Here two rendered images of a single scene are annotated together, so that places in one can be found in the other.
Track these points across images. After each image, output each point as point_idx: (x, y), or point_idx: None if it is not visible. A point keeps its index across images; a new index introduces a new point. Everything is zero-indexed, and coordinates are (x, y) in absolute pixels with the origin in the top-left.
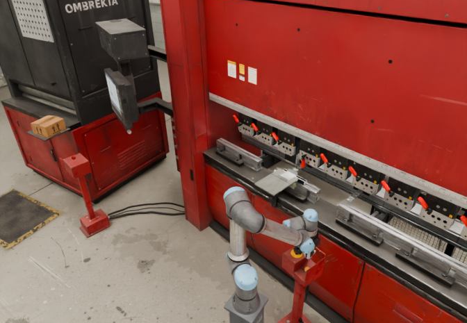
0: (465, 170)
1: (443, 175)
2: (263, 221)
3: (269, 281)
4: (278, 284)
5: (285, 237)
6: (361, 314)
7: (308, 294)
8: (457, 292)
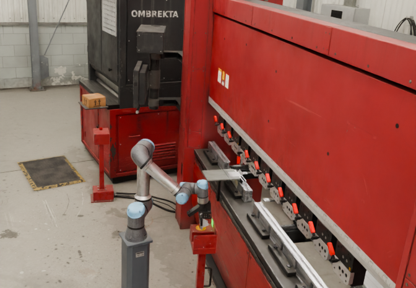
0: (299, 162)
1: (291, 168)
2: (147, 160)
3: (207, 282)
4: (213, 287)
5: (163, 181)
6: None
7: None
8: (290, 280)
